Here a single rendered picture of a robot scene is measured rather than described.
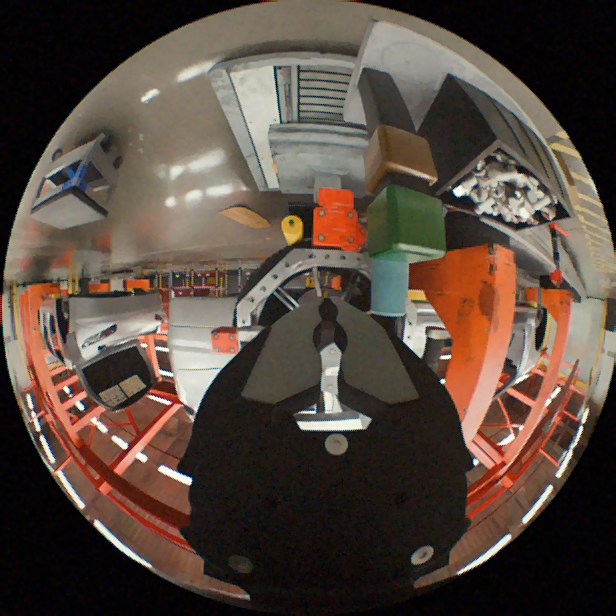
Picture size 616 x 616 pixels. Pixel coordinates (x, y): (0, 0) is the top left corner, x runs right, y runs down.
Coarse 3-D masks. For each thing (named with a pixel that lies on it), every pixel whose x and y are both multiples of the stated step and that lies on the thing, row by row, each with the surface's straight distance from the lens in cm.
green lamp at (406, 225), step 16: (384, 192) 11; (400, 192) 11; (416, 192) 12; (368, 208) 13; (384, 208) 11; (400, 208) 10; (416, 208) 11; (432, 208) 12; (368, 224) 13; (384, 224) 11; (400, 224) 10; (416, 224) 11; (432, 224) 11; (368, 240) 13; (384, 240) 10; (400, 240) 10; (416, 240) 10; (432, 240) 11; (384, 256) 12; (400, 256) 11; (416, 256) 11; (432, 256) 11
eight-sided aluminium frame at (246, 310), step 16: (288, 256) 48; (304, 256) 48; (320, 256) 49; (336, 256) 49; (352, 256) 51; (368, 256) 52; (272, 272) 49; (288, 272) 48; (368, 272) 56; (256, 288) 50; (272, 288) 49; (240, 304) 51; (256, 304) 50; (240, 320) 52; (400, 320) 62; (400, 336) 64
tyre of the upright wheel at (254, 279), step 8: (304, 240) 60; (288, 248) 58; (296, 248) 58; (272, 256) 58; (280, 256) 57; (264, 264) 58; (272, 264) 57; (256, 272) 58; (264, 272) 58; (248, 280) 60; (256, 280) 58; (248, 288) 59; (240, 296) 60; (232, 320) 63
